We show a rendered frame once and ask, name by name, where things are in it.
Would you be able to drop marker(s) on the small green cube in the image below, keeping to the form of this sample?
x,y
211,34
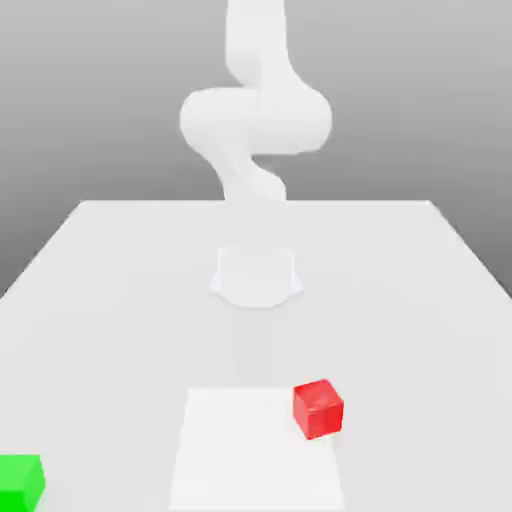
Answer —
x,y
18,482

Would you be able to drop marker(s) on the small red cube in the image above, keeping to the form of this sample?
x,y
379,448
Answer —
x,y
318,410

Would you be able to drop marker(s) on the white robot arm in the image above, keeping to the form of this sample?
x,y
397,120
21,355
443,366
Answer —
x,y
256,120

